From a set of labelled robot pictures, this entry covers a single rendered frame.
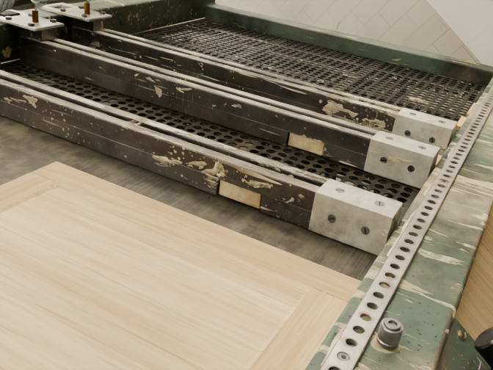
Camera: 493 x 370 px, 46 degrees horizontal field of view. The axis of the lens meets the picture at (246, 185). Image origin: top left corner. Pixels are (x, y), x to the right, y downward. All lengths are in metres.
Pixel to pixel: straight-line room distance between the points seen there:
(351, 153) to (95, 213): 0.54
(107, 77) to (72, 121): 0.33
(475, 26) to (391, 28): 1.80
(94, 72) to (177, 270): 0.80
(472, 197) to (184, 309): 0.57
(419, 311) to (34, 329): 0.45
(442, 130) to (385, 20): 4.93
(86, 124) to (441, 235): 0.66
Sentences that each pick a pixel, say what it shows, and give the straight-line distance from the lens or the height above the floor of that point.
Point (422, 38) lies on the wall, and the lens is 6.14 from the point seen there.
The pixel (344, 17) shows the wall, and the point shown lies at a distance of 6.38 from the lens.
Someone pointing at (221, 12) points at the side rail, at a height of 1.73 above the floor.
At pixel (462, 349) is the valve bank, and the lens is 0.75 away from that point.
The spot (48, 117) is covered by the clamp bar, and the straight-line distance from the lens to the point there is 1.20.
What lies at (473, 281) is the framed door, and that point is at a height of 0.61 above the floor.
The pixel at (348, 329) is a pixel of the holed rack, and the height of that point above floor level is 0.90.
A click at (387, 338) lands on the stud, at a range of 0.66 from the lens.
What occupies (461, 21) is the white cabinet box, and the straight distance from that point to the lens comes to 4.56.
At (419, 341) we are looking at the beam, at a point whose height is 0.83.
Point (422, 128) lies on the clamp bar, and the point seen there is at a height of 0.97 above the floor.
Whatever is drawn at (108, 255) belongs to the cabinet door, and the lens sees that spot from 0.81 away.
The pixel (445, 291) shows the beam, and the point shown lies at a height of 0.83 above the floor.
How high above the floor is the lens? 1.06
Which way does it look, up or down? 3 degrees up
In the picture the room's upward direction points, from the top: 40 degrees counter-clockwise
